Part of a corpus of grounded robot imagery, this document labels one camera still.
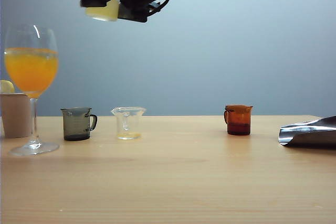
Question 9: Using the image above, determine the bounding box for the clear wooden-handled measuring cup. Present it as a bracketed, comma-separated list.
[83, 0, 122, 23]

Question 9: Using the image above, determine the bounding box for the wine glass with orange juice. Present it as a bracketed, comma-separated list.
[4, 24, 60, 156]

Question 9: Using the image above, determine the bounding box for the smoky grey measuring cup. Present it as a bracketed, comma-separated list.
[60, 107, 98, 142]

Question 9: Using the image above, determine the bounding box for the beige paper cup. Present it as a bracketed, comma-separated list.
[0, 92, 34, 139]

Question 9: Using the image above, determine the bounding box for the amber glass measuring cup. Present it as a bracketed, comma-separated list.
[223, 104, 254, 136]

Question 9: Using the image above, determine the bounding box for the yellow lemon slice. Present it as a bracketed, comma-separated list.
[0, 79, 16, 94]

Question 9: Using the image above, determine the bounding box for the shiny silver foil bag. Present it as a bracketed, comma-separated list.
[278, 115, 336, 150]

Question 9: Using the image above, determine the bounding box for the black camera cable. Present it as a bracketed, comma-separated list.
[146, 0, 185, 15]

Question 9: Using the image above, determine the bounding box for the clear glass-handled measuring cup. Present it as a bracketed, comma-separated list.
[110, 106, 146, 141]

